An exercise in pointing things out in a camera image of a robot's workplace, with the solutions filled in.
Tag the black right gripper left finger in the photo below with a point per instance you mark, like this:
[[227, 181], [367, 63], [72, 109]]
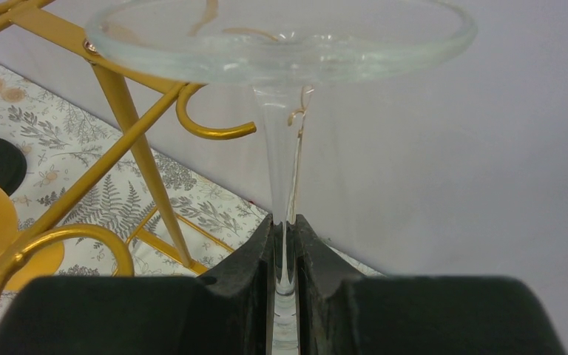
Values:
[[226, 310]]

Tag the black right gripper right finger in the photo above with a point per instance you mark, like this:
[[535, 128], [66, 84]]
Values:
[[343, 311]]

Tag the clear wine glass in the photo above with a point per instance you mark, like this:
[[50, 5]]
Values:
[[283, 50]]

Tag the floral patterned tablecloth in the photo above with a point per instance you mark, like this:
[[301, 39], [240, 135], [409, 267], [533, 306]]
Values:
[[61, 142]]

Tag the gold wire wine glass rack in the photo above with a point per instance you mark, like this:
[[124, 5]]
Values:
[[137, 101]]

